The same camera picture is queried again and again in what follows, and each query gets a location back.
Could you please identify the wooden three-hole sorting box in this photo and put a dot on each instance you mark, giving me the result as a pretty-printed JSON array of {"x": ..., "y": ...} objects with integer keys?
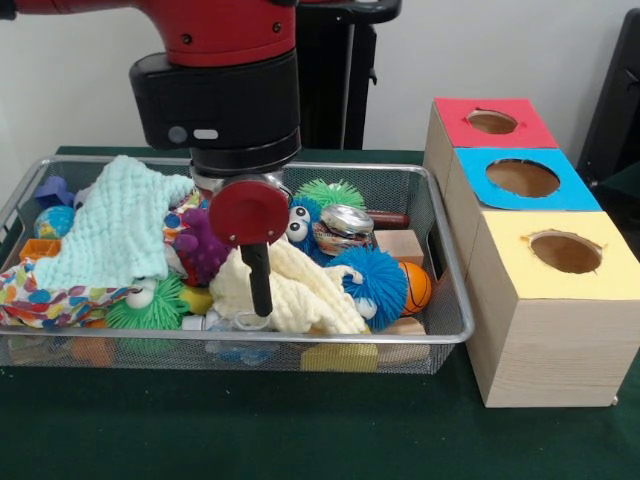
[{"x": 550, "y": 350}]

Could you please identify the dark green tablecloth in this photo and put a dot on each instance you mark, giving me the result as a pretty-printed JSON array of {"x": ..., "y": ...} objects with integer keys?
[{"x": 250, "y": 430}]

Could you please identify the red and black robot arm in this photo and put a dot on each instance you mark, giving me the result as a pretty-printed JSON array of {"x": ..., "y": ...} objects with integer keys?
[{"x": 225, "y": 105}]

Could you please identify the blue spiky rubber ball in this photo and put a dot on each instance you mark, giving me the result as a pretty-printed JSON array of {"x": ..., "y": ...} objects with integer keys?
[{"x": 375, "y": 280}]

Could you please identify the black flat panel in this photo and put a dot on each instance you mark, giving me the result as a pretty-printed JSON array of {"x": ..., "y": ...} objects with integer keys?
[{"x": 615, "y": 100}]

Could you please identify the colourful dotted cloth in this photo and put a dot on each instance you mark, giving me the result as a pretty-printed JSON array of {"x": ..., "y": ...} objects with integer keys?
[{"x": 45, "y": 302}]

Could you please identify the clear plastic bottle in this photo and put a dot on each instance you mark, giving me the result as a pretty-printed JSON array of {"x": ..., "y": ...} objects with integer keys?
[{"x": 225, "y": 324}]

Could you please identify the purple spiky rubber toy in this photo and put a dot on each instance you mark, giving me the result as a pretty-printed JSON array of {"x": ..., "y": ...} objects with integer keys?
[{"x": 200, "y": 250}]

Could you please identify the green spiky rubber ball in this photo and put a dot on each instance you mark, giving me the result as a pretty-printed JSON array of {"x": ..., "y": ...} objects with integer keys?
[{"x": 330, "y": 192}]

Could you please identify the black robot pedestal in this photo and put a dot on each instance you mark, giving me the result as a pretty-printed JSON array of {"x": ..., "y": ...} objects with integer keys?
[{"x": 340, "y": 75}]

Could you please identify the orange toy basketball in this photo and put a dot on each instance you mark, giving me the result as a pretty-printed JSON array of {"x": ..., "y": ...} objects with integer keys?
[{"x": 417, "y": 292}]

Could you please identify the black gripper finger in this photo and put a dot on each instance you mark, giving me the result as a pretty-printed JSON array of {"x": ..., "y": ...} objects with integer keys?
[{"x": 260, "y": 285}]

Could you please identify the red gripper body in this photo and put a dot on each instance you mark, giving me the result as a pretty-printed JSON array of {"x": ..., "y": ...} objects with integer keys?
[{"x": 248, "y": 212}]

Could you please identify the crushed silver can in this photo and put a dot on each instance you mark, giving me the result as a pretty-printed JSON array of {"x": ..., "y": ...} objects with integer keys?
[{"x": 345, "y": 227}]

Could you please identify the small globe ball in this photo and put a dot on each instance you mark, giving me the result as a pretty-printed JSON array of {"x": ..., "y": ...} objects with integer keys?
[{"x": 52, "y": 222}]

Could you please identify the blue spiky ball with eyes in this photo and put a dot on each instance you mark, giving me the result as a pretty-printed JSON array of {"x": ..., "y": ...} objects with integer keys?
[{"x": 300, "y": 225}]

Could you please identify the mint green knitted cloth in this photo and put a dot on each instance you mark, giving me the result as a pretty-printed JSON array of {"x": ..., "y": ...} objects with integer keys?
[{"x": 110, "y": 225}]

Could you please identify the dark green side-table cloth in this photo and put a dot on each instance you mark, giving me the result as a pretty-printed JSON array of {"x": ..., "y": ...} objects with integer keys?
[{"x": 625, "y": 192}]

